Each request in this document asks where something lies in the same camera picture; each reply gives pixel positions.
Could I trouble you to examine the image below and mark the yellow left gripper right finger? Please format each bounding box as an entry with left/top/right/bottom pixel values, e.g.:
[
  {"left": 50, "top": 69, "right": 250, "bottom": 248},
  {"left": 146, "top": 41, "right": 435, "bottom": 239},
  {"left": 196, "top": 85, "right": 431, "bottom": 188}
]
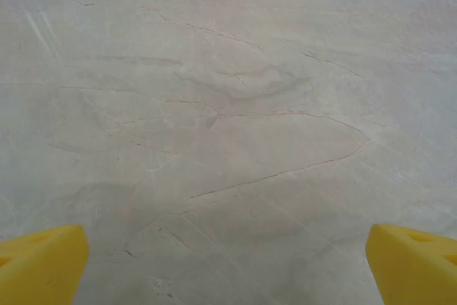
[{"left": 365, "top": 223, "right": 457, "bottom": 305}]

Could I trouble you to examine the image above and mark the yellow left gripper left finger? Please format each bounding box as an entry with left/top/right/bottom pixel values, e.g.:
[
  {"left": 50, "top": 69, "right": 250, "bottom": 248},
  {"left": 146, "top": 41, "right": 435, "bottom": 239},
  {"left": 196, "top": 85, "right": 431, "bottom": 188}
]
[{"left": 0, "top": 224, "right": 90, "bottom": 305}]

